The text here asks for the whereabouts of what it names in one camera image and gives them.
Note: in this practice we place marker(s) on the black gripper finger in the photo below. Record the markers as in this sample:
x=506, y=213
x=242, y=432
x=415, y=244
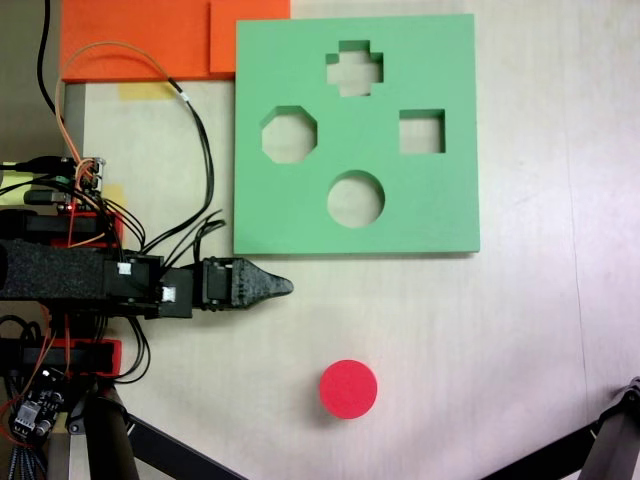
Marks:
x=255, y=285

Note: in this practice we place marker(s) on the red cylinder block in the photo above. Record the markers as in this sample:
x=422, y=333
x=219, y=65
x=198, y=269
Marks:
x=348, y=389

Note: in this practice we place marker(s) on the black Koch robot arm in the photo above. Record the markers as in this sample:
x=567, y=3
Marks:
x=55, y=272

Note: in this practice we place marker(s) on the orange foam block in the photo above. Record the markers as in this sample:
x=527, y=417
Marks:
x=135, y=40

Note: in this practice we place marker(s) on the green shape sorter board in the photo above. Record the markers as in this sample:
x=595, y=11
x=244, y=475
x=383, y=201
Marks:
x=280, y=220

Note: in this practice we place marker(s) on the controller circuit board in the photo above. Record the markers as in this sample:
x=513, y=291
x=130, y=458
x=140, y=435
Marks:
x=90, y=175

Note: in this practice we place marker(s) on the black tripod brace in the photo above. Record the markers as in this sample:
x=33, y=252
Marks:
x=180, y=455

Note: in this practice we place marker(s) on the black tripod leg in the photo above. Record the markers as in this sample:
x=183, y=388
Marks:
x=605, y=440
x=112, y=440

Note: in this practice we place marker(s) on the black USB plug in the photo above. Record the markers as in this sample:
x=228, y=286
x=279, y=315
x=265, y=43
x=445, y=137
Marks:
x=45, y=196

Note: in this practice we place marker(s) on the yellow tape strip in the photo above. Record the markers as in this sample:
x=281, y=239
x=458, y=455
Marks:
x=145, y=91

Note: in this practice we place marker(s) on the small black circuit board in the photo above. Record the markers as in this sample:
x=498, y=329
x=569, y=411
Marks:
x=32, y=412

